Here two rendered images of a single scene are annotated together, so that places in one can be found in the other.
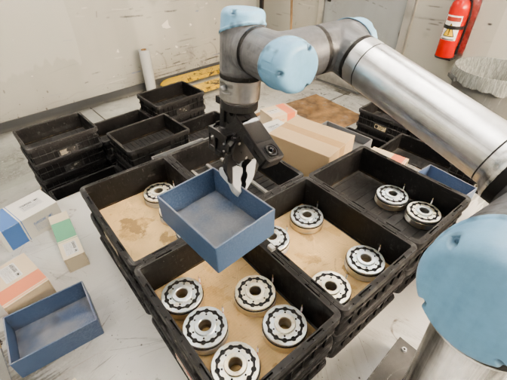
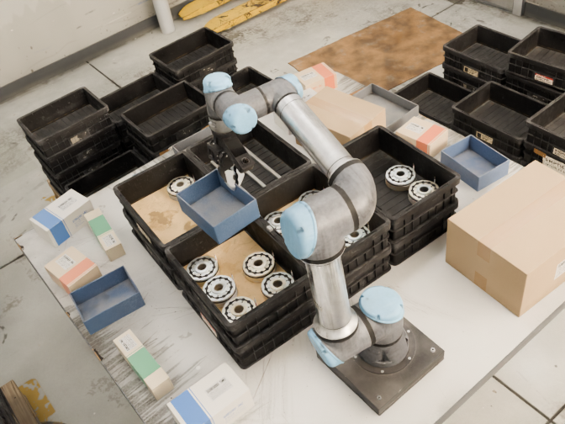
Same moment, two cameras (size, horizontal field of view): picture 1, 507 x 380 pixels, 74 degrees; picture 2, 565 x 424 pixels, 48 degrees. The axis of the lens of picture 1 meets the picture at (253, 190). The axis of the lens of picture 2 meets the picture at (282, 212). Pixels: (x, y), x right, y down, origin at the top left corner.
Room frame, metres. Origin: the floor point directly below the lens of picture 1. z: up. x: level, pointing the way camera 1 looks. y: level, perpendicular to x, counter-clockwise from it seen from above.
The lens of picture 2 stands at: (-0.80, -0.37, 2.33)
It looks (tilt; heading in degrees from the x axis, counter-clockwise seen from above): 44 degrees down; 11
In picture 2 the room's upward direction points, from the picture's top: 11 degrees counter-clockwise
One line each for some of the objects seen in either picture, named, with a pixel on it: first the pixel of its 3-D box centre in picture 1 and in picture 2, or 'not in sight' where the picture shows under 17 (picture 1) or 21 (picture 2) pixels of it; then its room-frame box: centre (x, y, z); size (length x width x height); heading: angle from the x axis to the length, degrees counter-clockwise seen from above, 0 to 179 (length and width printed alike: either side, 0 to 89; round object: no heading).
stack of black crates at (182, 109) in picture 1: (175, 121); (199, 82); (2.36, 0.60, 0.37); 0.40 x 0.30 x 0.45; 133
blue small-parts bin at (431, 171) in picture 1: (439, 188); (473, 161); (1.06, -0.75, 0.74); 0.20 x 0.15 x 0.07; 35
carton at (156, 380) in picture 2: not in sight; (143, 363); (0.23, 0.35, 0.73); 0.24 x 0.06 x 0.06; 43
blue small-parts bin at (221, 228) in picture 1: (215, 214); (218, 204); (0.52, 0.08, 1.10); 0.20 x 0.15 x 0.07; 43
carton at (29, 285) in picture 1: (19, 286); (74, 272); (0.60, 0.69, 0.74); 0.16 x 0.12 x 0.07; 51
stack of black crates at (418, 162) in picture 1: (411, 176); (501, 137); (1.72, -1.00, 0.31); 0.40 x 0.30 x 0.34; 43
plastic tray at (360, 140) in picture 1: (336, 140); (378, 108); (1.46, -0.41, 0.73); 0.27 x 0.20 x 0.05; 44
